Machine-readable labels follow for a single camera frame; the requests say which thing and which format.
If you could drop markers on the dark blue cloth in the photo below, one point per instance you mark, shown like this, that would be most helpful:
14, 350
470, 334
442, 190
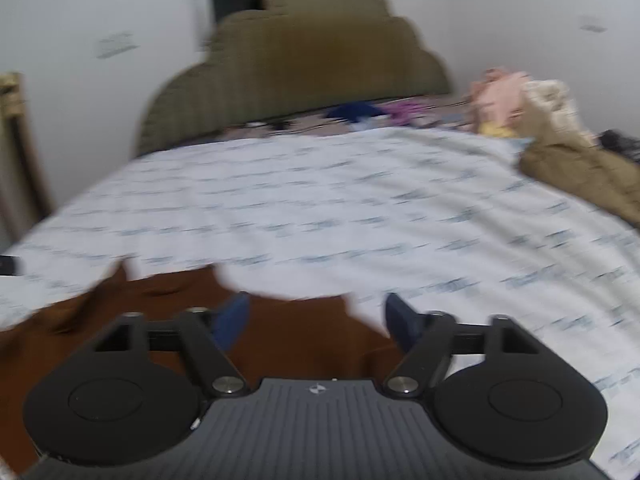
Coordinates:
352, 110

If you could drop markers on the purple cloth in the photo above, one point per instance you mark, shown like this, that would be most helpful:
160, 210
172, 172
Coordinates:
406, 110

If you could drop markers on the white wall socket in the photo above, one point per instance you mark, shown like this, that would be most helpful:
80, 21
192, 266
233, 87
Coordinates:
106, 46
127, 41

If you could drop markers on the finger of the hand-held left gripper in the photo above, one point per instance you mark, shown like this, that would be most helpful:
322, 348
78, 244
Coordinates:
9, 265

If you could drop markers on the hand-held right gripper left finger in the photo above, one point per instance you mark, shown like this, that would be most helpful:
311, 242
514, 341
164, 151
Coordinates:
232, 317

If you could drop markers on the brown sweater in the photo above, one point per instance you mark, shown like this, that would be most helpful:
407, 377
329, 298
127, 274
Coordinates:
150, 305

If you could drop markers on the white wall switch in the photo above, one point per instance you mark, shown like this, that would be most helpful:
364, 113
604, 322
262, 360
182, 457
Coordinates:
593, 25

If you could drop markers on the cream cloth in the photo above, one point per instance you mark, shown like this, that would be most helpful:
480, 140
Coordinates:
552, 110

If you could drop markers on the yellow cloth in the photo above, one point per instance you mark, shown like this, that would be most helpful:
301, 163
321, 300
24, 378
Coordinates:
497, 131

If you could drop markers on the olive padded headboard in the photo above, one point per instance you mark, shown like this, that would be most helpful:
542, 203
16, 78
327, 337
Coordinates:
300, 60

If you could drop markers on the olive brown jacket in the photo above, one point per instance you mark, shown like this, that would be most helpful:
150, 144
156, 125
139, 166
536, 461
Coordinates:
585, 170

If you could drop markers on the gold tower fan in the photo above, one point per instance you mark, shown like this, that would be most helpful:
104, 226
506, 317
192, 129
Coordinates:
17, 160

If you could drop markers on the pink cloth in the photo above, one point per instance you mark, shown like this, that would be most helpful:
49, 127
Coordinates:
500, 95

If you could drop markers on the white script-printed quilt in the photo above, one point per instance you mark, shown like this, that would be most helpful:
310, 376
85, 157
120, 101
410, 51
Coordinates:
350, 200

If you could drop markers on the black cloth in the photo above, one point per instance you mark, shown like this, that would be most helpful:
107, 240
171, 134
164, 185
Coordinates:
620, 142

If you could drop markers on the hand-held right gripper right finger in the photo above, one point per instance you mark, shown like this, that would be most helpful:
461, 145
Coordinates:
402, 320

